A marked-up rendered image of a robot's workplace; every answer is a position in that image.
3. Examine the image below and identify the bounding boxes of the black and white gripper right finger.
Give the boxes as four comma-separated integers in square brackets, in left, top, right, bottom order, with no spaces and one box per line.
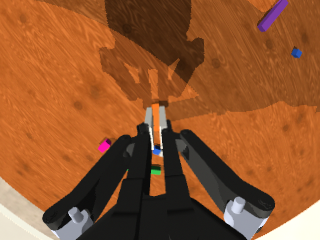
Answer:
[159,106,275,240]

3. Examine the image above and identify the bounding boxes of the orange rod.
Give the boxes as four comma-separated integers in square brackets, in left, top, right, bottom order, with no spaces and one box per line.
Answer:
[151,102,160,131]

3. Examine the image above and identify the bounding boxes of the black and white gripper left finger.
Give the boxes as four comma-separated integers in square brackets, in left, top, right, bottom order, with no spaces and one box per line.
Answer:
[42,107,154,240]

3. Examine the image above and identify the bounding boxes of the green rod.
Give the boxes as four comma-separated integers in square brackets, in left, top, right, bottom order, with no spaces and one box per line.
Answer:
[151,166,161,175]

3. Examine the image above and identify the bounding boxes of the purple rod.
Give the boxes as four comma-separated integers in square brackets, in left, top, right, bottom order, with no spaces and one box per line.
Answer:
[257,0,288,32]

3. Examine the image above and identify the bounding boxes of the small magenta block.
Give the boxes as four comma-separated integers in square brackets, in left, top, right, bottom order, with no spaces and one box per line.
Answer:
[98,139,112,153]

